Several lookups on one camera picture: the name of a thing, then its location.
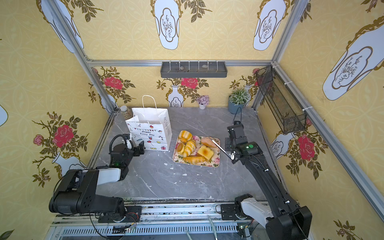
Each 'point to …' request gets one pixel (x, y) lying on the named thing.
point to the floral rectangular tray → (214, 162)
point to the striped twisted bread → (189, 147)
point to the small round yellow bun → (179, 147)
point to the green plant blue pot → (238, 98)
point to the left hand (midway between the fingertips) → (132, 141)
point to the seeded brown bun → (208, 141)
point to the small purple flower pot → (203, 100)
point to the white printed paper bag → (151, 125)
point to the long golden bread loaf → (194, 159)
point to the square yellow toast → (206, 152)
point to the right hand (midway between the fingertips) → (238, 141)
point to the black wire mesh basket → (286, 110)
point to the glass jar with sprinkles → (126, 112)
